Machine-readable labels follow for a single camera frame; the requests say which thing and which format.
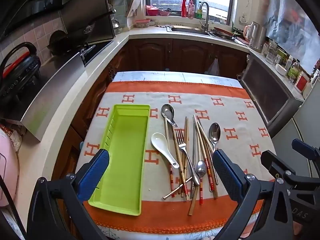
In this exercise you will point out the white ceramic spoon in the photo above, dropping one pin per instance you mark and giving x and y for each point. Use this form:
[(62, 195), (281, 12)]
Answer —
[(161, 142)]

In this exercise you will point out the low steel splash guard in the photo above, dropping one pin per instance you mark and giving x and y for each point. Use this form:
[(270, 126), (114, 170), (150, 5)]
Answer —
[(50, 97)]

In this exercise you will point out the black wok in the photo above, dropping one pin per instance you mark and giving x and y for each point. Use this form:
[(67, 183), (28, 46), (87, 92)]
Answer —
[(75, 33)]

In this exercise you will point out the pink lidded food container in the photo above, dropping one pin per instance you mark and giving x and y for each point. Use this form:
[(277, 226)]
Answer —
[(142, 23)]

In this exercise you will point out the large pink bowl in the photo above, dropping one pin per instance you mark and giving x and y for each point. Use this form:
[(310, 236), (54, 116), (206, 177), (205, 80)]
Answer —
[(152, 11)]

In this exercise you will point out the pile of mixed chopsticks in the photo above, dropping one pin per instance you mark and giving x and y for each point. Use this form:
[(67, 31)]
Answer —
[(203, 140)]

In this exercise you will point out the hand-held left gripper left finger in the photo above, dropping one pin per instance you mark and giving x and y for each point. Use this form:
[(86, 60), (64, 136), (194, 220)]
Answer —
[(96, 172)]

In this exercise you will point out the large metal spoon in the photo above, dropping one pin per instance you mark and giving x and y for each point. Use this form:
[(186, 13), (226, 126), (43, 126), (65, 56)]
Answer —
[(214, 132)]

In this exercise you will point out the steel kitchen faucet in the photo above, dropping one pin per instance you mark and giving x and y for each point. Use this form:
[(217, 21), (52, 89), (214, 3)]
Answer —
[(205, 15)]

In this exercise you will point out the steel sink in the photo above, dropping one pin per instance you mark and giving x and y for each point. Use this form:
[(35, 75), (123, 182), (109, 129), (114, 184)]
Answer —
[(187, 29)]

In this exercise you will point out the metal fork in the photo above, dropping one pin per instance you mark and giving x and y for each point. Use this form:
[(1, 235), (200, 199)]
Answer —
[(183, 146)]

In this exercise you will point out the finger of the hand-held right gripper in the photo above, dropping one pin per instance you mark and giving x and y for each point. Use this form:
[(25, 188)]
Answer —
[(302, 147), (273, 162)]

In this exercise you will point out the green bottle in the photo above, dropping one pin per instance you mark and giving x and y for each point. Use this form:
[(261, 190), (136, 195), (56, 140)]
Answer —
[(199, 13)]

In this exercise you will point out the green plastic utensil tray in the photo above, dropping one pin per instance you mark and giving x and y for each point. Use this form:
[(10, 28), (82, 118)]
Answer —
[(125, 155)]

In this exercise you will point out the leaning cutting board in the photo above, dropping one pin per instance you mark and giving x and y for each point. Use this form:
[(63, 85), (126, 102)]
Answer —
[(132, 6)]

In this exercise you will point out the black glass stove top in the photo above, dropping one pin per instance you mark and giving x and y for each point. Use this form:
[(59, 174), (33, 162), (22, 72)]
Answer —
[(100, 51)]

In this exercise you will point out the orange patterned blanket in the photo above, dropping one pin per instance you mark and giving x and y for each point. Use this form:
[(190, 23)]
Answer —
[(237, 100)]

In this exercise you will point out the short metal soup spoon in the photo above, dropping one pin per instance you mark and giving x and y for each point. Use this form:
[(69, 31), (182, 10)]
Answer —
[(168, 111)]

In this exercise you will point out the wall poster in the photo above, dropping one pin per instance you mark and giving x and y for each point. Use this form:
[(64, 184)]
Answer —
[(292, 22)]

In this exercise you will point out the glass jars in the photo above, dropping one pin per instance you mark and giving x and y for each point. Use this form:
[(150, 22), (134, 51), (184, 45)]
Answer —
[(271, 52)]

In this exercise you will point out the red frying pan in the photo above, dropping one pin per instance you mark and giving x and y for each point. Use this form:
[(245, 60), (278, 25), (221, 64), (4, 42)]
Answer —
[(222, 31)]

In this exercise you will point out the pink bottle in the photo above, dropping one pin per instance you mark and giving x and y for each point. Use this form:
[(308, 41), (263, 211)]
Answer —
[(191, 8)]

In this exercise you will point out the pink plastic appliance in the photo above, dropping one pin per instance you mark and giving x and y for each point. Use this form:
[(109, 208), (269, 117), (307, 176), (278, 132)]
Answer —
[(7, 170)]

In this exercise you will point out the tall steel stove panel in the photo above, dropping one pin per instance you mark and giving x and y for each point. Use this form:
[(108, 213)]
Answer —
[(100, 10)]

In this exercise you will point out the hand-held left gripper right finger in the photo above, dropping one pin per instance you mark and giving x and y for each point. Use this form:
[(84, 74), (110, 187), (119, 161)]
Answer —
[(227, 177)]

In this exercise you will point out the steel electric kettle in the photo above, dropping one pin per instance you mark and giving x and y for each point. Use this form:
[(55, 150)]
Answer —
[(257, 37)]

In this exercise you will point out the white plastic bag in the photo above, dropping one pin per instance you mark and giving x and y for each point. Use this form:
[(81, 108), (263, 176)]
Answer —
[(213, 68)]

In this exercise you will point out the blue round knob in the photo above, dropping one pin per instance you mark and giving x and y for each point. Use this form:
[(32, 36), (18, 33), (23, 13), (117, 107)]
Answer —
[(81, 145)]

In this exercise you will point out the small pink bowl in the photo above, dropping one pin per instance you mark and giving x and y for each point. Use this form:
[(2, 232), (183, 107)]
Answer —
[(165, 13)]

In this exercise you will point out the red bottle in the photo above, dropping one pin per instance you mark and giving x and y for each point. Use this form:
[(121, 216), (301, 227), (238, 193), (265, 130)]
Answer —
[(184, 7)]

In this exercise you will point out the brown wooden kitchen cabinets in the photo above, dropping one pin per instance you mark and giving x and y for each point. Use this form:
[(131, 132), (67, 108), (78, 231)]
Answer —
[(187, 55)]

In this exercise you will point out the small metal spoon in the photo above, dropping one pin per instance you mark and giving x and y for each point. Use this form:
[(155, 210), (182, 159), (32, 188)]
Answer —
[(201, 168)]

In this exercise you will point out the brown wooden chopstick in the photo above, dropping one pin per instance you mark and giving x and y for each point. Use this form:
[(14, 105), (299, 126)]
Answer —
[(185, 135)]

